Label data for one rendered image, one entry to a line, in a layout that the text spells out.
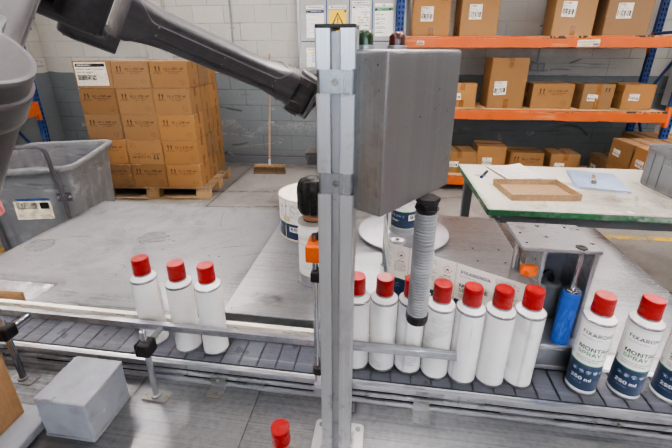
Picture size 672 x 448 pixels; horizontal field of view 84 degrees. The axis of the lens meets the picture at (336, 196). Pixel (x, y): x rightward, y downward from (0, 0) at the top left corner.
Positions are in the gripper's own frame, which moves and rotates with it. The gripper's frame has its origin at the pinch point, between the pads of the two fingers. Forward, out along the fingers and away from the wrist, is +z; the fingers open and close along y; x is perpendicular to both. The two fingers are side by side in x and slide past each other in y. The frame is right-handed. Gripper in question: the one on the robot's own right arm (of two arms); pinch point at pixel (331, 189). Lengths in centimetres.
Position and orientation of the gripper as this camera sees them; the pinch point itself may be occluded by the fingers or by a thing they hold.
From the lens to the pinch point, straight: 83.8
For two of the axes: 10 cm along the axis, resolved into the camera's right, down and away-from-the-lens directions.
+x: -1.3, 3.5, -9.3
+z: 0.1, 9.3, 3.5
